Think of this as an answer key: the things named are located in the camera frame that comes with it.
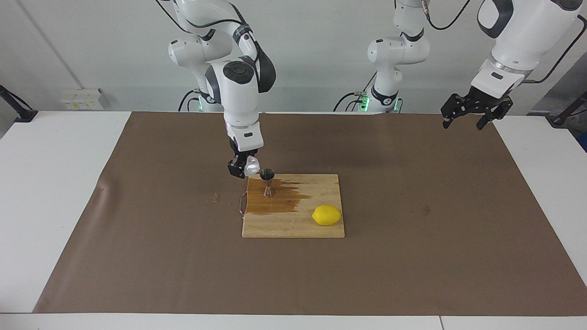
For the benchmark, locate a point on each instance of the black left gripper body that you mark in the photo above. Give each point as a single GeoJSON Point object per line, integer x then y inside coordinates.
{"type": "Point", "coordinates": [486, 97]}

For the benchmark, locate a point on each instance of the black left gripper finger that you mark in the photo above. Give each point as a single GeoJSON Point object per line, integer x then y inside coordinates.
{"type": "Point", "coordinates": [454, 105]}
{"type": "Point", "coordinates": [500, 112]}

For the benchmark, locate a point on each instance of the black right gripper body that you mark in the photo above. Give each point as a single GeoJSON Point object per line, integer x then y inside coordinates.
{"type": "Point", "coordinates": [237, 155]}

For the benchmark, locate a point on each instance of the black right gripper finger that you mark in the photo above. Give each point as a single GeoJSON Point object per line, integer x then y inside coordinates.
{"type": "Point", "coordinates": [236, 168]}

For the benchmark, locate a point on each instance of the small clear plastic cup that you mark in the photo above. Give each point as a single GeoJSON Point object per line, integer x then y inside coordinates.
{"type": "Point", "coordinates": [252, 166]}

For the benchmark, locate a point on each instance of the steel double jigger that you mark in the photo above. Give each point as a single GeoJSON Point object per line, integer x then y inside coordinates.
{"type": "Point", "coordinates": [267, 175]}

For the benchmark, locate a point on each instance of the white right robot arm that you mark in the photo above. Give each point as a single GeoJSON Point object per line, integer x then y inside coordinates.
{"type": "Point", "coordinates": [238, 91]}

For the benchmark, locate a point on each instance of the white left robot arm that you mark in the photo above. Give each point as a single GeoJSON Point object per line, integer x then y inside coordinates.
{"type": "Point", "coordinates": [399, 50]}

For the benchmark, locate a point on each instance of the wooden cutting board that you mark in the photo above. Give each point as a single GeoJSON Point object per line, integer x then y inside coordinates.
{"type": "Point", "coordinates": [293, 224]}

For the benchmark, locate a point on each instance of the yellow lemon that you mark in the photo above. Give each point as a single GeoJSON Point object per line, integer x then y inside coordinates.
{"type": "Point", "coordinates": [326, 215]}

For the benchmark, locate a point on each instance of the brown paper table mat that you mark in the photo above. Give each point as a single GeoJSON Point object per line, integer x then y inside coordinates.
{"type": "Point", "coordinates": [183, 266]}

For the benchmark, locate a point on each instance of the black table clamp mount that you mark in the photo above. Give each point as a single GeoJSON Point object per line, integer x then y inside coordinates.
{"type": "Point", "coordinates": [23, 114]}
{"type": "Point", "coordinates": [560, 120]}

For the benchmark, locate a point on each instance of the white wall socket box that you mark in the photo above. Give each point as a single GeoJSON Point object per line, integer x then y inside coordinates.
{"type": "Point", "coordinates": [82, 101]}

